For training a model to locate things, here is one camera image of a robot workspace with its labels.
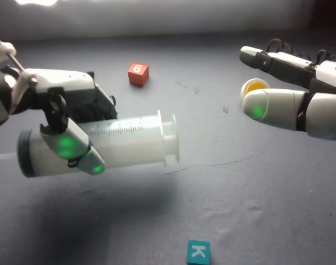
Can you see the large clear plastic syringe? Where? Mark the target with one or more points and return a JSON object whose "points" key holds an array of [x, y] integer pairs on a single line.
{"points": [[129, 143]]}

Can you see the grey table cloth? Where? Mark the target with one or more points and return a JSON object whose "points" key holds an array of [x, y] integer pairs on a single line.
{"points": [[240, 193]]}

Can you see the red number cube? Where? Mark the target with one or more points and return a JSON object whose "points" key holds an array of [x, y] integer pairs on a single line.
{"points": [[137, 74]]}

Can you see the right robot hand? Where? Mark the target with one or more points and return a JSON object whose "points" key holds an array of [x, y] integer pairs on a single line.
{"points": [[281, 107]]}

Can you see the blue letter cube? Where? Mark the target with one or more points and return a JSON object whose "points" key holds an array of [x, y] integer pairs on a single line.
{"points": [[198, 252]]}

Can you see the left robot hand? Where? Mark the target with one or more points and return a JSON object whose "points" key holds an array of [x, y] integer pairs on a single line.
{"points": [[63, 80]]}

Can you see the yellow button with white base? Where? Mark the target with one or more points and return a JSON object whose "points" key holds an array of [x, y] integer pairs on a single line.
{"points": [[253, 85]]}

